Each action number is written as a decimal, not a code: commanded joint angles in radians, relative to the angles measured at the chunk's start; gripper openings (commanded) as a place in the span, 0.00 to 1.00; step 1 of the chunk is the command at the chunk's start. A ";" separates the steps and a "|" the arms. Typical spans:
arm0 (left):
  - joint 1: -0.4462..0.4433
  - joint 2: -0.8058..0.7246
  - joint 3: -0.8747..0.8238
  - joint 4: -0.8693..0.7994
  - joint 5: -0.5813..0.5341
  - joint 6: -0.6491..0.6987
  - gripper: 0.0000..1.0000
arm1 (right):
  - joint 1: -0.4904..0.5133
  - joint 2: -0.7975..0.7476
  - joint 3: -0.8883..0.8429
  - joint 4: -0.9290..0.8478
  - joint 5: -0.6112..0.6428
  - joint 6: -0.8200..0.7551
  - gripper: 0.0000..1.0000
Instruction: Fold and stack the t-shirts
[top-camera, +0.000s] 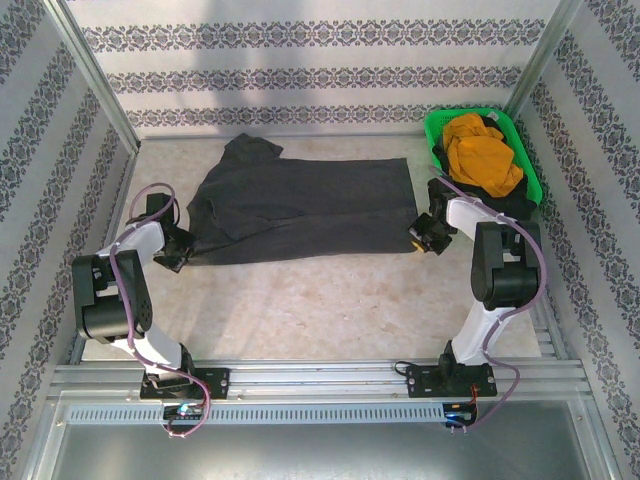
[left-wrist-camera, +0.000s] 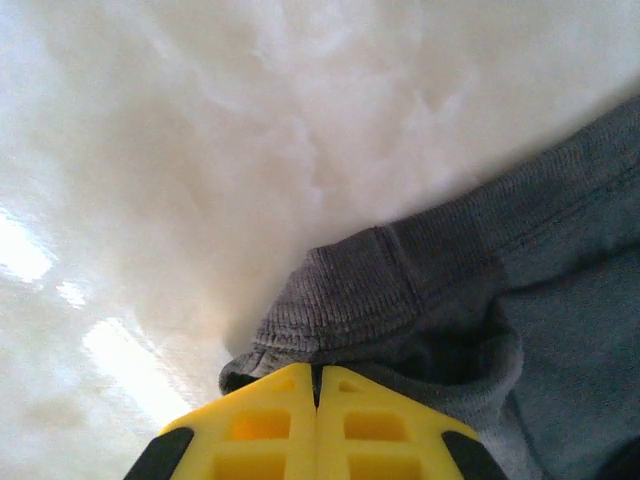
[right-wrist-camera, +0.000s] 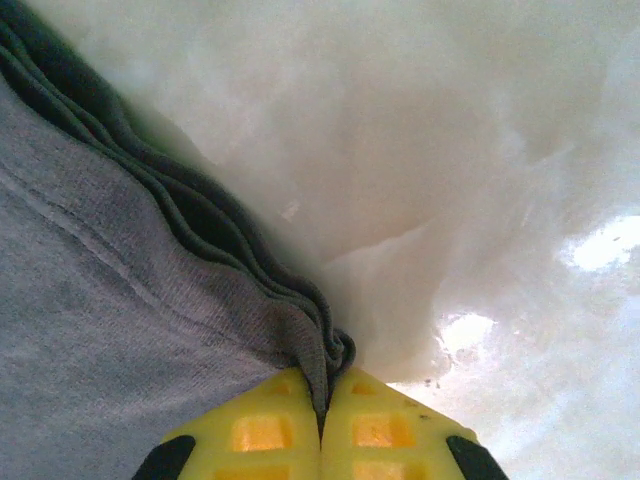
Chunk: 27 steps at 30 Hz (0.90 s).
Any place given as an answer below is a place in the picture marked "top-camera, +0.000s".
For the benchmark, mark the aluminium frame post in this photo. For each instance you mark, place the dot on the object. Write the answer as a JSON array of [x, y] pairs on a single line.
[[540, 55], [95, 80]]

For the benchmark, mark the orange t-shirt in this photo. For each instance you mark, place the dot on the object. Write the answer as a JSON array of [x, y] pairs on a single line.
[[480, 160]]

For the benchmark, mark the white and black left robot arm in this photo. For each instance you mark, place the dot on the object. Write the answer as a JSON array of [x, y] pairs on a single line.
[[145, 240]]

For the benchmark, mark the aluminium side rail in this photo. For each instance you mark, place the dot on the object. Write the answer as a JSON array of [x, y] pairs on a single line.
[[550, 330], [112, 200]]

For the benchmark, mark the grey metal bottom panel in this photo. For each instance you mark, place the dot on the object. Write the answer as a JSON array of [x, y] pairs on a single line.
[[320, 452]]

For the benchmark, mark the dark grey t-shirt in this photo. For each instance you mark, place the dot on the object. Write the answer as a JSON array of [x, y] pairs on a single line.
[[325, 210]]

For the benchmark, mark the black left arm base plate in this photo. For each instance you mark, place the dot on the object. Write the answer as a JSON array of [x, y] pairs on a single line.
[[215, 382]]

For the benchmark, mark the aluminium mounting rail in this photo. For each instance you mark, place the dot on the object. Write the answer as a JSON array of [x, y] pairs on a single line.
[[320, 380]]

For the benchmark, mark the green plastic basket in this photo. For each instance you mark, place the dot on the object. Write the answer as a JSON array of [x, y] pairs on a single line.
[[432, 125]]

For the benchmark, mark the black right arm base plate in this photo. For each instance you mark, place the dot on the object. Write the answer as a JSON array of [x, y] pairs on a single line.
[[422, 382]]

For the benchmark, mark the white garment label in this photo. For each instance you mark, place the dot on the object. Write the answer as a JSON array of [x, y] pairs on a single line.
[[492, 116]]

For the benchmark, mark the black t-shirt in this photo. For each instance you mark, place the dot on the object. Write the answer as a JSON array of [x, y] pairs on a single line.
[[510, 205]]

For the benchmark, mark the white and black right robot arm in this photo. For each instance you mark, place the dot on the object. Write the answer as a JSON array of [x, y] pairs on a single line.
[[475, 335]]

